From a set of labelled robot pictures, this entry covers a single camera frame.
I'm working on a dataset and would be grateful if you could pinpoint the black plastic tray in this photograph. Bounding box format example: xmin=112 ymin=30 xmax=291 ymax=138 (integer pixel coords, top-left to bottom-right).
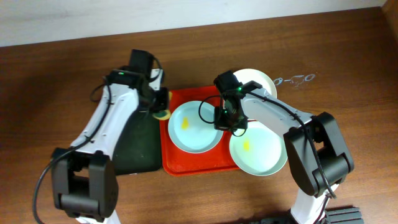
xmin=112 ymin=111 xmax=162 ymax=175

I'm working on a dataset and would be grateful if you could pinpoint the light blue plate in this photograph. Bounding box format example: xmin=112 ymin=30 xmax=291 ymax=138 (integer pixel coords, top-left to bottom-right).
xmin=168 ymin=101 xmax=223 ymax=154

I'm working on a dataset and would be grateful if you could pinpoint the green and yellow sponge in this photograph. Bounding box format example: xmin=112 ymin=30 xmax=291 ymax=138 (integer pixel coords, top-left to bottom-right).
xmin=152 ymin=91 xmax=172 ymax=121

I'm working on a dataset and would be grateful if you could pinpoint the yellow stain on blue plate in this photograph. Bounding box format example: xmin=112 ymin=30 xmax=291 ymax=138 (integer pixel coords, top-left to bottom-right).
xmin=181 ymin=117 xmax=190 ymax=130

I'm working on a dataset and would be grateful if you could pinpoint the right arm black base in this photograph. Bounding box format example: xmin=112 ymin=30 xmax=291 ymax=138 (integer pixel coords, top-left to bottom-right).
xmin=310 ymin=207 xmax=364 ymax=224

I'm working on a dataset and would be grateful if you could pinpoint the white plate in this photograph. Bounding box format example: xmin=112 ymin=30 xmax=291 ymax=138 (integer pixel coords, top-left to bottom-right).
xmin=233 ymin=68 xmax=277 ymax=98

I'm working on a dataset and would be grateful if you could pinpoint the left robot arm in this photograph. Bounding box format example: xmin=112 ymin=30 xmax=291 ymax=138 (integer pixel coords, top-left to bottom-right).
xmin=47 ymin=49 xmax=169 ymax=223

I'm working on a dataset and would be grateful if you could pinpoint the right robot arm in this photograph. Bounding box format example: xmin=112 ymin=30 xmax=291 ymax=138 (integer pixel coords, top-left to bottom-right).
xmin=213 ymin=70 xmax=354 ymax=223

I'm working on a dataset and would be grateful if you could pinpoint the yellow stain on green plate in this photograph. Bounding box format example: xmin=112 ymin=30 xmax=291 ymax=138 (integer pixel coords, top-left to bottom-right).
xmin=243 ymin=139 xmax=251 ymax=152

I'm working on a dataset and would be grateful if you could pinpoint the light green plate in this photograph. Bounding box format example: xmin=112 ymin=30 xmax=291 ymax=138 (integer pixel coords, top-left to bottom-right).
xmin=229 ymin=121 xmax=287 ymax=176

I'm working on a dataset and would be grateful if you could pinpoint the red plastic tray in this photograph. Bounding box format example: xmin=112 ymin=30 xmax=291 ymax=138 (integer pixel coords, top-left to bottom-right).
xmin=160 ymin=86 xmax=245 ymax=176

